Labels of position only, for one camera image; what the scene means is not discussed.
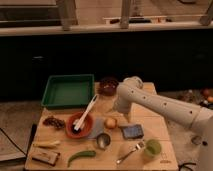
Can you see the small metal cup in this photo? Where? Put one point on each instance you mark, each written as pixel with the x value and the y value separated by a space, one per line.
pixel 103 140

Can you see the brown wooden block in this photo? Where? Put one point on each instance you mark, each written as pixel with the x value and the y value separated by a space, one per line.
pixel 45 156

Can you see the yellow banana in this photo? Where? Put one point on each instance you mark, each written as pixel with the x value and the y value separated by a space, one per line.
pixel 47 144

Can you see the green mug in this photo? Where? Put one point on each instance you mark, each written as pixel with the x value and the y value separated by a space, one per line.
pixel 152 148

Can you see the green plastic tray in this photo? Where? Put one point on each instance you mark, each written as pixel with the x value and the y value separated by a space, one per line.
pixel 68 91

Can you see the metal fork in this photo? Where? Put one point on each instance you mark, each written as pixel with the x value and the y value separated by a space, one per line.
pixel 137 147

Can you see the green chili pepper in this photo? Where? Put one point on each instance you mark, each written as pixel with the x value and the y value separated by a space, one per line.
pixel 87 153

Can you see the grey cloth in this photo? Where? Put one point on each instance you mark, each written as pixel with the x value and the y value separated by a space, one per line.
pixel 97 128

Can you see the white dish brush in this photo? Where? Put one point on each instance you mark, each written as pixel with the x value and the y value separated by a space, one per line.
pixel 78 122

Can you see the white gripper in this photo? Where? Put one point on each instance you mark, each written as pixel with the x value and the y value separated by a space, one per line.
pixel 127 116

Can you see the red apple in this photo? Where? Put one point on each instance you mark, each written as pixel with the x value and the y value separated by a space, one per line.
pixel 110 123

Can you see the dark purple bowl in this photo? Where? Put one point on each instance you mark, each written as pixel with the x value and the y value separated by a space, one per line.
pixel 108 86

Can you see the dark grape bunch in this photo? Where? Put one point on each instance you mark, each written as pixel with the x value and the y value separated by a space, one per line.
pixel 58 124

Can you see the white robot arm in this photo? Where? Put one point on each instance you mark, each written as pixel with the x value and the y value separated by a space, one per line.
pixel 196 118

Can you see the blue sponge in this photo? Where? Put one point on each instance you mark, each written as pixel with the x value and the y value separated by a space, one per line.
pixel 132 131

